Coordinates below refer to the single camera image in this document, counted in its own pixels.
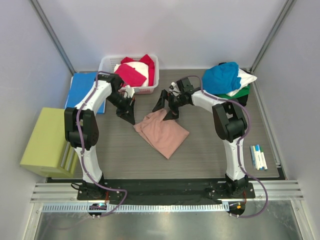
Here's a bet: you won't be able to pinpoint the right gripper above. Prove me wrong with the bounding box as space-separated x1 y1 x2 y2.
152 90 186 121

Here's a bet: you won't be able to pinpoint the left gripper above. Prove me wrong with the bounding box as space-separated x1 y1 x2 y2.
106 92 136 126

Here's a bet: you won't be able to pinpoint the pink t-shirt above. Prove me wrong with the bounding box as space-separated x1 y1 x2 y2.
133 109 190 159

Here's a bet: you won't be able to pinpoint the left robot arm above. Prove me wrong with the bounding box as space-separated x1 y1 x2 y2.
64 71 136 200

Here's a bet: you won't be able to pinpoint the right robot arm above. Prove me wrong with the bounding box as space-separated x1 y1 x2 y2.
152 77 249 198

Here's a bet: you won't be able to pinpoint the red t-shirt in basket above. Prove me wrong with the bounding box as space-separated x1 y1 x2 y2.
113 54 156 87

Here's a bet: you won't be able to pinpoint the white t-shirt in basket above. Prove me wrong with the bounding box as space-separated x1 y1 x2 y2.
114 61 149 87

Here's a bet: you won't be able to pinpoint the white plastic basket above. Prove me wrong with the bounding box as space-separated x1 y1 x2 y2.
98 54 160 95

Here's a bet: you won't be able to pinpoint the blue folder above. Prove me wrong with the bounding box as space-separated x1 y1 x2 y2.
64 72 97 108

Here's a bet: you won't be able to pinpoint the blue t-shirt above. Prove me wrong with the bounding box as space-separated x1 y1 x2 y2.
202 62 241 95

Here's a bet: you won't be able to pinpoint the black t-shirt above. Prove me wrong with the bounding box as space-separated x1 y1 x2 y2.
236 94 249 107

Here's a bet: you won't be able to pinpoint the green t-shirt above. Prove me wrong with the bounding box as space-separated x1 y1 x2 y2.
219 84 251 99

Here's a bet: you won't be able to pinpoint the white t-shirt on pile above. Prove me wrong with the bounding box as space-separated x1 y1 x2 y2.
227 68 257 96

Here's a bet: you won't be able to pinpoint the yellow-green box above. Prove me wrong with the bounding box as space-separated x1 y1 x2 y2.
20 107 79 179

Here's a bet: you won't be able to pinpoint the marker pens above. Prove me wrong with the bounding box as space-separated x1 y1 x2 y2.
249 144 268 171

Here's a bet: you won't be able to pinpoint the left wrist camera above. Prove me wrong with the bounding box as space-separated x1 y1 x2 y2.
122 85 135 98

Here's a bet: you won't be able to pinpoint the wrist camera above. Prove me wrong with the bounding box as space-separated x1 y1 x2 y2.
122 85 135 98
169 82 180 94

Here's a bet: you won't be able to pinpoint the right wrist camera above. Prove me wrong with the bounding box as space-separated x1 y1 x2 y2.
169 82 180 94

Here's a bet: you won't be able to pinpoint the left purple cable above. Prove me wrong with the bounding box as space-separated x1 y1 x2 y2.
76 71 129 221

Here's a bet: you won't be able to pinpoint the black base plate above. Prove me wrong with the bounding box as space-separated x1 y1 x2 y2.
71 178 256 206

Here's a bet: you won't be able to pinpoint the white slotted cable duct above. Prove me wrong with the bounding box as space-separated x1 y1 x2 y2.
41 202 229 214

